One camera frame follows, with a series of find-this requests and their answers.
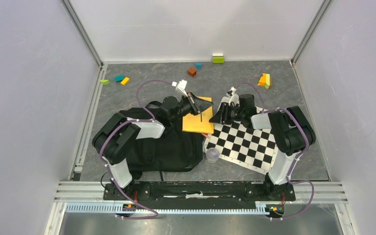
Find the white cable duct strip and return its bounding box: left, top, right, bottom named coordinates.
left=65, top=202, right=273, bottom=215

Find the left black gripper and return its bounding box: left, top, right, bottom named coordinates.
left=169, top=91, right=213, bottom=123

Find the black white chessboard mat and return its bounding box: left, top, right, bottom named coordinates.
left=203, top=122, right=279, bottom=174

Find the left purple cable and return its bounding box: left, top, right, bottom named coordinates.
left=98, top=79, right=177, bottom=220

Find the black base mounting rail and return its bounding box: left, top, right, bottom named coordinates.
left=103, top=181, right=296, bottom=210

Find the yellow-green block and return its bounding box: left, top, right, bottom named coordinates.
left=264, top=73, right=272, bottom=89

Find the yellow booklet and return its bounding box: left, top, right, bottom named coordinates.
left=182, top=107, right=214, bottom=134

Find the green half-round block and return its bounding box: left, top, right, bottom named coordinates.
left=100, top=79, right=110, bottom=85

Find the clear paperclip jar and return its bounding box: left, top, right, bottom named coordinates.
left=206, top=147, right=220, bottom=163

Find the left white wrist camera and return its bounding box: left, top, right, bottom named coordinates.
left=171, top=79, right=188, bottom=97

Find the yellow small block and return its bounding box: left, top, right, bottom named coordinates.
left=120, top=77, right=130, bottom=86

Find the black student backpack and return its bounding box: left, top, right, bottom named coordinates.
left=126, top=119, right=204, bottom=180

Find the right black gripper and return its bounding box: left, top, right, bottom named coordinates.
left=209, top=102, right=244, bottom=125

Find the purple cable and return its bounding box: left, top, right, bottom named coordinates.
left=98, top=79, right=177, bottom=220
left=235, top=82, right=315, bottom=221

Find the green white block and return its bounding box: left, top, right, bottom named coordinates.
left=212, top=53, right=225, bottom=64

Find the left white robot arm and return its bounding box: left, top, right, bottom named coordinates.
left=92, top=93, right=213, bottom=200

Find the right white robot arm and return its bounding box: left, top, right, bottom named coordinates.
left=210, top=94, right=316, bottom=200

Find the teal block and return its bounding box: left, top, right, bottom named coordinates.
left=114, top=75, right=125, bottom=82

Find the orange stepped block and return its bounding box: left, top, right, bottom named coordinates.
left=258, top=73, right=267, bottom=86

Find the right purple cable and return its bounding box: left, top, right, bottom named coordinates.
left=235, top=82, right=315, bottom=221

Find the brown cube block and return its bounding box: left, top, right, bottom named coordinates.
left=187, top=68, right=197, bottom=77

